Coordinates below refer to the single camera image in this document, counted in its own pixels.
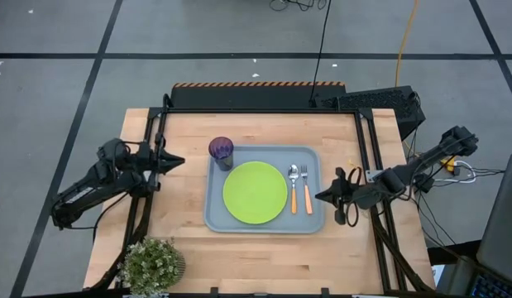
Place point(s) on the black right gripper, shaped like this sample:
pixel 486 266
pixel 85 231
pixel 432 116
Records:
pixel 352 196

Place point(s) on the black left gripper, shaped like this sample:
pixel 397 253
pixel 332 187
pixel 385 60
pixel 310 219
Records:
pixel 152 161

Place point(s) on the grey plastic tray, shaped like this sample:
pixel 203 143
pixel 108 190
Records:
pixel 313 223

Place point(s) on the purple faceted plastic cup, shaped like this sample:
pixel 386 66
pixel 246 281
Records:
pixel 221 151

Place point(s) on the lime green round plate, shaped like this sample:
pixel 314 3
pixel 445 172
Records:
pixel 255 192

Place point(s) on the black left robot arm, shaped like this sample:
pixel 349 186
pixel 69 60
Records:
pixel 90 190

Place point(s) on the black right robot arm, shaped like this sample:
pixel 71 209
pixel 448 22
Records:
pixel 421 165

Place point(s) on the black perforated computer case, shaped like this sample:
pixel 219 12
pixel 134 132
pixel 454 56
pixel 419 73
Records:
pixel 375 101

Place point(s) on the green potted plant ribbed pot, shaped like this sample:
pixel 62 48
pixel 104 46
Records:
pixel 150 267

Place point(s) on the yellow plug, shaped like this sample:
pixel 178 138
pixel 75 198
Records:
pixel 450 164

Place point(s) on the grey laptop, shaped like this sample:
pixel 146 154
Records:
pixel 501 223

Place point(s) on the black aluminium table frame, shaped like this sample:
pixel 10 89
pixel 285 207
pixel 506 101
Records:
pixel 259 111

